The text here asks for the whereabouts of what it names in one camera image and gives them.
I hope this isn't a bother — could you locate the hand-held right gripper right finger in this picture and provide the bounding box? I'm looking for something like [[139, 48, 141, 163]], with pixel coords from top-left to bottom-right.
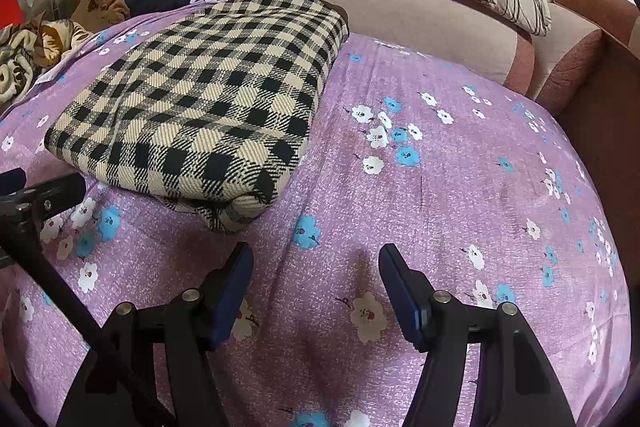
[[377, 243, 576, 427]]

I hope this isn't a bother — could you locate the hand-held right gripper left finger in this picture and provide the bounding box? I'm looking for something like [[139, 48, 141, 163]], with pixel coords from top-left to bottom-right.
[[55, 242, 256, 427]]

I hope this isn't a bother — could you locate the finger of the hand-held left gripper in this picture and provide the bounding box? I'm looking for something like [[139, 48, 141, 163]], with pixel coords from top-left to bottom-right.
[[0, 168, 27, 196], [20, 173, 87, 223]]

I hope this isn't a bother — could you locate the black and cream checkered garment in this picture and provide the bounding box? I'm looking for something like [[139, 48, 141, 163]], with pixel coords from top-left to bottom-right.
[[44, 0, 350, 235]]

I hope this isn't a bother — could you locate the purple floral bedsheet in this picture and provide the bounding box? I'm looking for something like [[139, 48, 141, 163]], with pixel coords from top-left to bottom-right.
[[0, 0, 632, 427]]

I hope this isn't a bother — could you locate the brown and cream floral blanket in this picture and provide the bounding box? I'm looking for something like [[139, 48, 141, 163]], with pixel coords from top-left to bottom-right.
[[0, 11, 96, 105]]

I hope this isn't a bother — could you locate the red object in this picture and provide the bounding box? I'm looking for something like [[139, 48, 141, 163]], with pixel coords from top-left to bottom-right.
[[0, 0, 23, 28]]

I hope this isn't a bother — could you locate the brown cloth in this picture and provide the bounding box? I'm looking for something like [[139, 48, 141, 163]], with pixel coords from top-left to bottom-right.
[[69, 0, 132, 28]]

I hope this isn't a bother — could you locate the pink and beige padded headboard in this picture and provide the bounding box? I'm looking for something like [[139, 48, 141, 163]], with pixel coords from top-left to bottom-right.
[[229, 0, 603, 118]]

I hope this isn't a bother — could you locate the brown wooden bed frame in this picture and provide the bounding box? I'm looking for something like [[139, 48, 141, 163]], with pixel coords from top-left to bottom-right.
[[552, 0, 640, 275]]

